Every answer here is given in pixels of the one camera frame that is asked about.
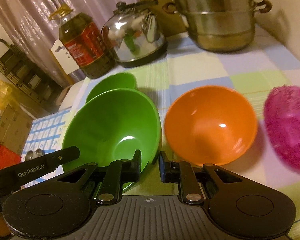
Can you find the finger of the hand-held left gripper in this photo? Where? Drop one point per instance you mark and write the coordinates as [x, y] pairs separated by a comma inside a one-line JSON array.
[[65, 156]]

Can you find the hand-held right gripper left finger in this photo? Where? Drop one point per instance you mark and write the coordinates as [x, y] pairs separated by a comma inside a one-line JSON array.
[[137, 163]]

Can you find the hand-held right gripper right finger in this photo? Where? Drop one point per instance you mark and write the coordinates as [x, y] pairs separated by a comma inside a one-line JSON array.
[[163, 166]]

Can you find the green plastic bowl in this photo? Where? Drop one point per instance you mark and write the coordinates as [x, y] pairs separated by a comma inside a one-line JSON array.
[[110, 82], [110, 130]]

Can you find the orange plastic bowl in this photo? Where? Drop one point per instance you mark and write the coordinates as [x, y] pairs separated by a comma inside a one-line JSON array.
[[207, 122]]

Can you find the scalloped pink translucent plate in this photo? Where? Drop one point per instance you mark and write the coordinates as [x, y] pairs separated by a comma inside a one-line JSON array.
[[290, 115]]

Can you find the red plastic basket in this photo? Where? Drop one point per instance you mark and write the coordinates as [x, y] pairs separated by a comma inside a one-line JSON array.
[[5, 157]]

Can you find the blue patterned white cloth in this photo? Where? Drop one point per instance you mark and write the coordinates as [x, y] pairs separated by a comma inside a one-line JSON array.
[[45, 130]]

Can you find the cardboard box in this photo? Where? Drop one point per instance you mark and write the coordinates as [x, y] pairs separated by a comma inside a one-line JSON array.
[[10, 127]]

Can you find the yellow plastic bag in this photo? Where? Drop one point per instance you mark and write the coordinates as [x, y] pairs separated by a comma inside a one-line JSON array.
[[2, 92]]

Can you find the dark metal rack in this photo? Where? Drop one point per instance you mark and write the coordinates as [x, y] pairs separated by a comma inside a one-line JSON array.
[[20, 75]]

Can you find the white wooden chair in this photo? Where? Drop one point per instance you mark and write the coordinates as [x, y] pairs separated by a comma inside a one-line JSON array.
[[65, 60]]

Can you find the checked pastel tablecloth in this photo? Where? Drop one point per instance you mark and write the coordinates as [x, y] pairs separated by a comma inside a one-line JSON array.
[[202, 65]]

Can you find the cooking oil bottle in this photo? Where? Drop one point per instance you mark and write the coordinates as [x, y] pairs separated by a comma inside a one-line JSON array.
[[87, 47]]

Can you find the stainless steel kettle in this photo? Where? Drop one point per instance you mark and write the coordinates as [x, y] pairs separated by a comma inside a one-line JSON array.
[[132, 37]]

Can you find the sheer curtain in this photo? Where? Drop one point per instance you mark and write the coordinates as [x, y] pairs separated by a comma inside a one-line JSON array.
[[40, 10]]

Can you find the stainless steel steamer pot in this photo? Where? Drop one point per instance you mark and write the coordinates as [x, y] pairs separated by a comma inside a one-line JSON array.
[[215, 17]]

